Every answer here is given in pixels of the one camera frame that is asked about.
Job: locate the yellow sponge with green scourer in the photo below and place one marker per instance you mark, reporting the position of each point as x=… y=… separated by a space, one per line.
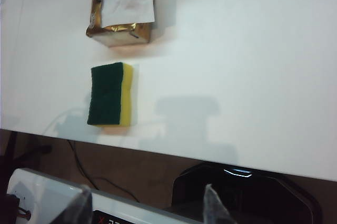
x=105 y=95

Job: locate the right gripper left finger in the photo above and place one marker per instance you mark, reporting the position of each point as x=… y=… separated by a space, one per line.
x=77 y=208

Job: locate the gold tissue pack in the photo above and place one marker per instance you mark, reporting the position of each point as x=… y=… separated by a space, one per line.
x=123 y=5

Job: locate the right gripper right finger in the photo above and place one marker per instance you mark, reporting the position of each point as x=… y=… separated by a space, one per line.
x=216 y=208

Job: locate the white robot base platform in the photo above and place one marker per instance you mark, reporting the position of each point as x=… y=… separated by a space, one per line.
x=52 y=192

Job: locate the glossy black housing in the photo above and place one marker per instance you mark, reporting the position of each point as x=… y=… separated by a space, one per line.
x=263 y=200

